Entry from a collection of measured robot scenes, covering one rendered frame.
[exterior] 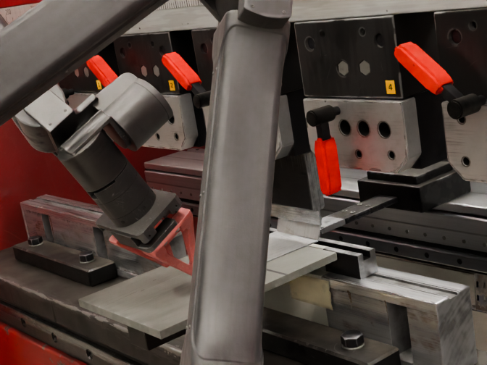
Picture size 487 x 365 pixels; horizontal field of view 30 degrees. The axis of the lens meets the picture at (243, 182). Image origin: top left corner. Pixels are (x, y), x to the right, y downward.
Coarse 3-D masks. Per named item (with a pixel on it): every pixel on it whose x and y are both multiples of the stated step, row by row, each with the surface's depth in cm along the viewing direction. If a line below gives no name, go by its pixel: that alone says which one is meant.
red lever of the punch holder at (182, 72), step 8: (168, 56) 116; (176, 56) 117; (168, 64) 116; (176, 64) 116; (184, 64) 116; (176, 72) 116; (184, 72) 115; (192, 72) 115; (184, 80) 115; (192, 80) 115; (200, 80) 115; (192, 88) 115; (200, 88) 114; (200, 96) 113; (208, 96) 113; (200, 104) 113; (208, 104) 114
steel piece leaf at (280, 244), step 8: (272, 232) 122; (280, 232) 121; (272, 240) 119; (280, 240) 118; (288, 240) 118; (296, 240) 117; (304, 240) 116; (312, 240) 116; (272, 248) 115; (280, 248) 115; (288, 248) 114; (296, 248) 114; (272, 256) 112; (280, 256) 112
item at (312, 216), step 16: (288, 160) 114; (304, 160) 112; (288, 176) 115; (304, 176) 113; (272, 192) 119; (288, 192) 116; (304, 192) 114; (320, 192) 114; (272, 208) 121; (288, 208) 118; (304, 208) 114; (320, 208) 114; (320, 224) 114
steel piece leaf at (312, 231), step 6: (282, 222) 122; (288, 222) 121; (294, 222) 120; (300, 222) 119; (306, 222) 118; (282, 228) 122; (288, 228) 121; (294, 228) 120; (300, 228) 119; (306, 228) 118; (312, 228) 117; (318, 228) 116; (294, 234) 120; (300, 234) 119; (306, 234) 118; (312, 234) 117; (318, 234) 116
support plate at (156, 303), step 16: (288, 256) 112; (304, 256) 111; (320, 256) 110; (336, 256) 111; (160, 272) 114; (176, 272) 113; (272, 272) 107; (288, 272) 106; (304, 272) 108; (112, 288) 111; (128, 288) 110; (144, 288) 109; (160, 288) 108; (176, 288) 107; (272, 288) 105; (80, 304) 109; (96, 304) 107; (112, 304) 106; (128, 304) 105; (144, 304) 104; (160, 304) 103; (176, 304) 102; (128, 320) 100; (144, 320) 99; (160, 320) 98; (176, 320) 98; (160, 336) 96
